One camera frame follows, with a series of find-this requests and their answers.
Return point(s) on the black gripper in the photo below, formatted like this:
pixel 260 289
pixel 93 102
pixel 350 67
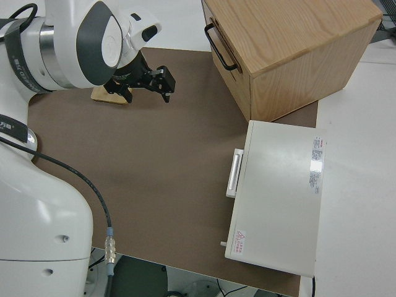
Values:
pixel 136 74

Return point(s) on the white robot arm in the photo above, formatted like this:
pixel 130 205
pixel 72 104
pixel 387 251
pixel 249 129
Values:
pixel 40 201

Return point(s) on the wooden mug stand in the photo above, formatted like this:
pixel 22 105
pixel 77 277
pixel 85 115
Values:
pixel 101 94

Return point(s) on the brown table mat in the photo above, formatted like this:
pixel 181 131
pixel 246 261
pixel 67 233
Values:
pixel 154 154

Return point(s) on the wooden drawer box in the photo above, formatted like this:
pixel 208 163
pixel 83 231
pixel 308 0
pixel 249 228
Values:
pixel 294 46

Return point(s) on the white toaster oven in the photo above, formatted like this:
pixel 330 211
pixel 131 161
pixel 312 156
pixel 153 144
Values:
pixel 278 198

